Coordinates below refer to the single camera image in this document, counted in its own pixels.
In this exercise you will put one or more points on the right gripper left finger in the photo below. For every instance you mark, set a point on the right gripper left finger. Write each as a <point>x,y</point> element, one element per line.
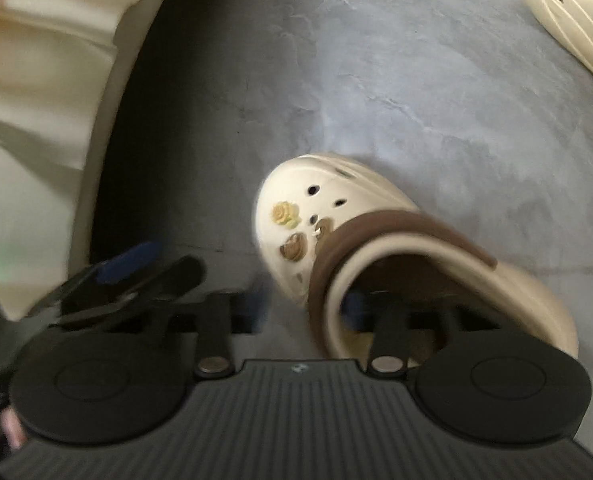
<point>112,380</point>

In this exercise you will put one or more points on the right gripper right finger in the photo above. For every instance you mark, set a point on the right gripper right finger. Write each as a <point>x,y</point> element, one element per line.
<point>470,368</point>

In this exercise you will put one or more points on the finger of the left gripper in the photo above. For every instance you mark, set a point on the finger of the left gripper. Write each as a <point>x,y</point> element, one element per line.
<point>121,262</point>
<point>169,283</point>

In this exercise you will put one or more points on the person's left hand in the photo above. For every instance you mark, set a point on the person's left hand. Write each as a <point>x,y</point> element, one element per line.
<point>6,424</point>

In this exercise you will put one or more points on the cream bed skirt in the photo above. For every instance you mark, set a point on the cream bed skirt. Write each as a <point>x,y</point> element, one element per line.
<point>56,57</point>

